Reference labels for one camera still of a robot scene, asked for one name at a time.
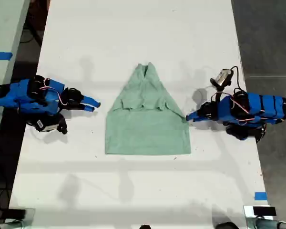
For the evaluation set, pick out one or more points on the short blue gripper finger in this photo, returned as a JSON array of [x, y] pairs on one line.
[[87, 107]]

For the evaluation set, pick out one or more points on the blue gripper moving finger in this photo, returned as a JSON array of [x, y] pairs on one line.
[[195, 119]]

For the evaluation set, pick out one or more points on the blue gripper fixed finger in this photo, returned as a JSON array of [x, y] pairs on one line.
[[193, 114]]

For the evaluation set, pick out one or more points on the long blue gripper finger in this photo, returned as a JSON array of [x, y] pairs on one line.
[[91, 101]]

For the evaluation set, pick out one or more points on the pale green t-shirt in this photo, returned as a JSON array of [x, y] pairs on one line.
[[145, 128]]

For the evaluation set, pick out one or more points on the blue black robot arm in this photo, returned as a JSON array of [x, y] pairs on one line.
[[255, 107], [21, 95]]

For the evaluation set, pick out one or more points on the long blue tape strip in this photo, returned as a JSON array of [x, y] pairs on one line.
[[1, 55]]

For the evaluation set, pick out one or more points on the pale side table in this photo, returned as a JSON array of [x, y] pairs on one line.
[[2, 28]]

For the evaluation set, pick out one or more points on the short blue tape strip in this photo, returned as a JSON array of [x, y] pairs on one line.
[[260, 195]]

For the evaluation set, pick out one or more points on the black flat device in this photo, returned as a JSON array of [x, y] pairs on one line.
[[264, 211]]

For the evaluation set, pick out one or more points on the black small box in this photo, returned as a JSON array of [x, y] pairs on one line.
[[16, 213]]

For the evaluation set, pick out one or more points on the black camera stalk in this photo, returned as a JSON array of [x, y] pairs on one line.
[[219, 91], [62, 125]]

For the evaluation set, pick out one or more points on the black silver camera box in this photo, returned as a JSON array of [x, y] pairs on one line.
[[224, 76]]

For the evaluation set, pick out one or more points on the black camera box white label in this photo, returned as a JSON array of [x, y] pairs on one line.
[[46, 125]]

